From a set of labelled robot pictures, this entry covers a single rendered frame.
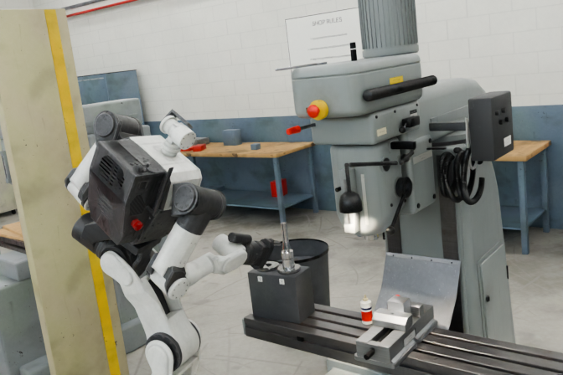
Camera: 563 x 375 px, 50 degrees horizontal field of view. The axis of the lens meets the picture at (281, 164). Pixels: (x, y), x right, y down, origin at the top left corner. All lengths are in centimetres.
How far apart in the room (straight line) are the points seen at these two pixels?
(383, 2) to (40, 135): 183
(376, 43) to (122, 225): 104
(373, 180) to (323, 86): 35
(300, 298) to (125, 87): 717
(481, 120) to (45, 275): 221
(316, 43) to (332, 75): 542
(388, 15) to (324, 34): 503
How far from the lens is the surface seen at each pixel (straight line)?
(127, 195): 183
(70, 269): 333
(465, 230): 240
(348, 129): 191
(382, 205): 198
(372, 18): 215
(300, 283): 233
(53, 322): 333
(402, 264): 251
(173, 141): 193
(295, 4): 738
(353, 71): 179
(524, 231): 563
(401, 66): 202
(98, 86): 919
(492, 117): 206
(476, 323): 254
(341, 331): 227
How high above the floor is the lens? 193
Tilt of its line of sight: 10 degrees down
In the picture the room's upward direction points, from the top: 7 degrees counter-clockwise
